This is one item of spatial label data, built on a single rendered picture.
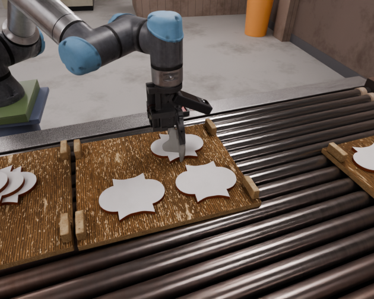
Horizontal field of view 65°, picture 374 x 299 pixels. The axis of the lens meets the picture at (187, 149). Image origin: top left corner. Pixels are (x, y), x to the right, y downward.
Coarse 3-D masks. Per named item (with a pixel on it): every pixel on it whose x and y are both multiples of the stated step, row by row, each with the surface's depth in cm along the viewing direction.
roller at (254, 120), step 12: (360, 96) 113; (372, 96) 113; (300, 108) 105; (312, 108) 106; (324, 108) 107; (336, 108) 109; (240, 120) 98; (252, 120) 99; (264, 120) 100; (276, 120) 102; (72, 156) 83
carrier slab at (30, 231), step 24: (0, 168) 76; (24, 168) 76; (48, 168) 76; (48, 192) 70; (0, 216) 64; (24, 216) 64; (48, 216) 64; (72, 216) 65; (0, 240) 59; (24, 240) 59; (48, 240) 59; (72, 240) 60; (0, 264) 55
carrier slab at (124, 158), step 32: (192, 128) 92; (96, 160) 79; (128, 160) 79; (160, 160) 79; (192, 160) 80; (224, 160) 80; (96, 192) 70; (96, 224) 63; (128, 224) 63; (160, 224) 63
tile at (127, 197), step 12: (120, 180) 72; (132, 180) 72; (144, 180) 72; (156, 180) 72; (108, 192) 68; (120, 192) 69; (132, 192) 69; (144, 192) 69; (156, 192) 69; (108, 204) 66; (120, 204) 66; (132, 204) 66; (144, 204) 66; (156, 204) 67; (120, 216) 63
